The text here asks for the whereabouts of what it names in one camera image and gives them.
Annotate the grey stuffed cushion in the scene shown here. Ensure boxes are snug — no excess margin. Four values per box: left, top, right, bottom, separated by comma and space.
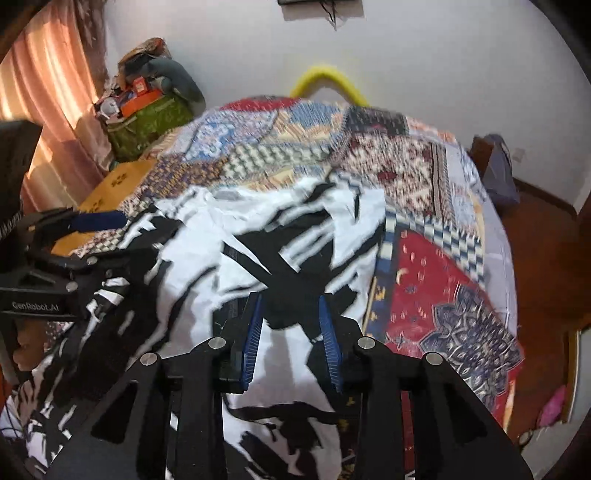
148, 58, 206, 104

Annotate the pink cloth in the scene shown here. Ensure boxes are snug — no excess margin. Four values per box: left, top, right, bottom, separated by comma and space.
538, 385, 568, 428

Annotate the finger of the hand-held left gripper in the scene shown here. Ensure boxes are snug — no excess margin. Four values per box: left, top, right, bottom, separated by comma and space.
21, 208, 129, 245
28, 249, 155, 296

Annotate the orange box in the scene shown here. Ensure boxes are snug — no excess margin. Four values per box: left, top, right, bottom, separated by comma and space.
119, 89, 163, 117

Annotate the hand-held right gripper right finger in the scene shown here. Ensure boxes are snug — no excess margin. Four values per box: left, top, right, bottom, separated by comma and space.
318, 293, 536, 480

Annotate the grey-blue cloth bag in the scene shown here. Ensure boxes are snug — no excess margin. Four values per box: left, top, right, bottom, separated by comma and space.
475, 134, 522, 208

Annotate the orange pillow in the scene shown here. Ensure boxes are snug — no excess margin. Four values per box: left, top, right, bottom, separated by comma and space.
51, 159, 160, 257

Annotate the white and black patterned shirt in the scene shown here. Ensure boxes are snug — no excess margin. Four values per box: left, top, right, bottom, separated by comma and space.
0, 178, 389, 480

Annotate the colourful patchwork bedspread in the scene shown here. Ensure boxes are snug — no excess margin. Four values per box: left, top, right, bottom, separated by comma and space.
69, 95, 527, 480

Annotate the person's left hand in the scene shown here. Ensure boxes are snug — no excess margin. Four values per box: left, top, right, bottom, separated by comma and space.
15, 319, 52, 372

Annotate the patterned cloth bundle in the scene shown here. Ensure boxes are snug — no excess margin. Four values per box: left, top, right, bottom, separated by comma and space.
117, 38, 172, 77

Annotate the green fabric bag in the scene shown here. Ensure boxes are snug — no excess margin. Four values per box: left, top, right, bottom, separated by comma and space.
107, 92, 197, 162

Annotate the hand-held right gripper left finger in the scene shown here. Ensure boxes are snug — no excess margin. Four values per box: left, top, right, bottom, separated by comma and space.
44, 292, 264, 480

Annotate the black wall-mounted device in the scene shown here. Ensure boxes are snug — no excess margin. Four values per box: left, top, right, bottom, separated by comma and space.
277, 0, 356, 31

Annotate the pink curtain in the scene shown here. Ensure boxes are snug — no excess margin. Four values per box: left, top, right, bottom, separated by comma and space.
0, 0, 116, 215

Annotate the yellow curved tube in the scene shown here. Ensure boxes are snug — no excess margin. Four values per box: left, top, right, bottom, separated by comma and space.
290, 65, 370, 108

